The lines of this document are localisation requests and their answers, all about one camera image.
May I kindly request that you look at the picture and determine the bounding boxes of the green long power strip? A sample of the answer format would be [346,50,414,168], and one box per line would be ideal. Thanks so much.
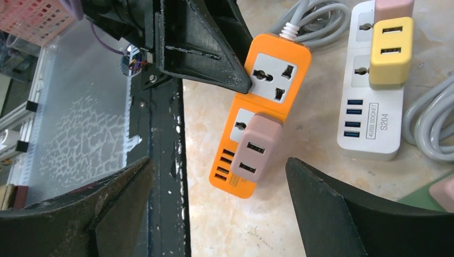
[397,170,453,212]

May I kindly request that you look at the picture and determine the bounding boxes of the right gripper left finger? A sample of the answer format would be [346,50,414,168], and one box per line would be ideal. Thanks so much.
[1,157,153,256]

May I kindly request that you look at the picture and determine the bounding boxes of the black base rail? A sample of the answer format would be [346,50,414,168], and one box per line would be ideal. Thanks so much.
[126,65,191,256]

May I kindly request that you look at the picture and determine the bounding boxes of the orange power strip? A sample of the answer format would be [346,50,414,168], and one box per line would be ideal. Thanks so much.
[209,33,312,199]

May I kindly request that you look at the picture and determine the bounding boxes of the grey cable of orange strip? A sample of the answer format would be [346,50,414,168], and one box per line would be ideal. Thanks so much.
[268,0,352,50]

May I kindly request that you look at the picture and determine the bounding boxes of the grey coiled cable small strip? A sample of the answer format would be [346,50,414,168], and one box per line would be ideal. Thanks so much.
[402,75,453,163]

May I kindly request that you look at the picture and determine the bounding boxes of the white usb power strip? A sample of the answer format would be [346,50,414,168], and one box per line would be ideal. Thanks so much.
[337,1,414,161]

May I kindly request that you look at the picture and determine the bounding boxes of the yellow plug adapter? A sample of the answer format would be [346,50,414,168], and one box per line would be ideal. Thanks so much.
[369,17,414,90]

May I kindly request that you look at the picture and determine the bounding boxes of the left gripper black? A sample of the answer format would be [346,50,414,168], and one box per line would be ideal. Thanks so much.
[81,0,252,94]

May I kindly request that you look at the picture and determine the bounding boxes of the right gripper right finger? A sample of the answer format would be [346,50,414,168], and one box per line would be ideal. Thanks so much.
[285,157,453,256]

